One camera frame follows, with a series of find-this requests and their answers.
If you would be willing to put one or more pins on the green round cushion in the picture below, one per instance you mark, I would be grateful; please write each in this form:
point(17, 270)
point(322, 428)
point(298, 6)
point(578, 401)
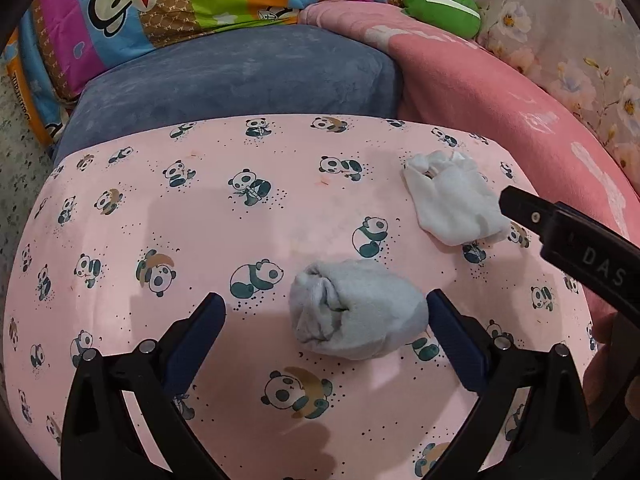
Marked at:
point(460, 17)

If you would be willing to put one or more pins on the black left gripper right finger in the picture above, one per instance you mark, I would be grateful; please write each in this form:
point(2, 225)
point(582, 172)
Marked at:
point(553, 437)

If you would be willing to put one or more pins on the grey sock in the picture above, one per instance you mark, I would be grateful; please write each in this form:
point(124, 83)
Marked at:
point(355, 310)

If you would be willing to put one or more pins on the blue grey plush blanket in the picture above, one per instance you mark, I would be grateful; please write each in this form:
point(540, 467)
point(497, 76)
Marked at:
point(277, 69)

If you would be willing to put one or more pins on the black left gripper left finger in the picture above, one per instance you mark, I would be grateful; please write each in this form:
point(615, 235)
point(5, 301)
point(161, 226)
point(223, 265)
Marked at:
point(98, 437)

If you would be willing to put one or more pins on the floral grey bedsheet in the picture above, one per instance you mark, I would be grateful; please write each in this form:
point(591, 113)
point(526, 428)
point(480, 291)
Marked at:
point(584, 53)

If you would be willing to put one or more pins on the pink towel blanket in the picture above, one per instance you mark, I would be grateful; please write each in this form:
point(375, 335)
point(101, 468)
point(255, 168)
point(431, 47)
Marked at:
point(452, 82)

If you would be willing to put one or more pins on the pink panda print sheet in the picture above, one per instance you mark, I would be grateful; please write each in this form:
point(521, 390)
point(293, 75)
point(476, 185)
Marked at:
point(130, 235)

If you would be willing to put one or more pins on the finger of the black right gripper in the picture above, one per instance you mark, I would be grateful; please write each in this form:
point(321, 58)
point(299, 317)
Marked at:
point(528, 210)

